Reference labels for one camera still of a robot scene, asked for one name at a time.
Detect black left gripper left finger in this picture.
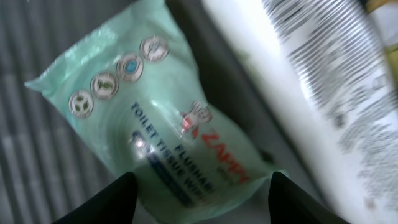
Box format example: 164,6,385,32
53,172,137,224

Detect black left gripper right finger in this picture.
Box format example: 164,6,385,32
268,172,349,224

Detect teal wipes pack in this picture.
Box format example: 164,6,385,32
25,1,276,223

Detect white tube gold cap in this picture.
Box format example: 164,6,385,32
203,0,397,223

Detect green yellow snack pack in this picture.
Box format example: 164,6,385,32
362,0,398,85

